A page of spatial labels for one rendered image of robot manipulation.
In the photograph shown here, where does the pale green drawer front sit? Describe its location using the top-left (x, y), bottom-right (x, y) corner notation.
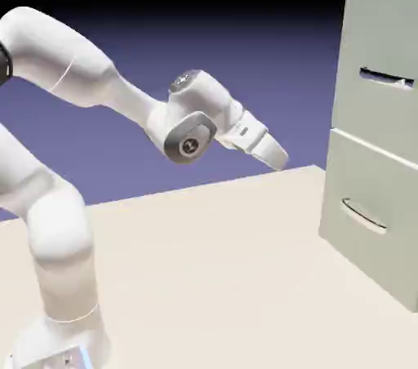
top-left (318, 127), bottom-right (418, 313)
top-left (330, 0), bottom-right (418, 170)

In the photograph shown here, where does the curved metal drawer handle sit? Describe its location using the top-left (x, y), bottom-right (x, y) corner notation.
top-left (358, 66), bottom-right (416, 91)
top-left (340, 198), bottom-right (389, 235)

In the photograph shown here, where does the pale green cabinet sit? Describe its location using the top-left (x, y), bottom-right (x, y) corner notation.
top-left (318, 0), bottom-right (418, 313)

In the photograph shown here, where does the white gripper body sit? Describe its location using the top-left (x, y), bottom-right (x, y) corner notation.
top-left (250, 131), bottom-right (290, 171)

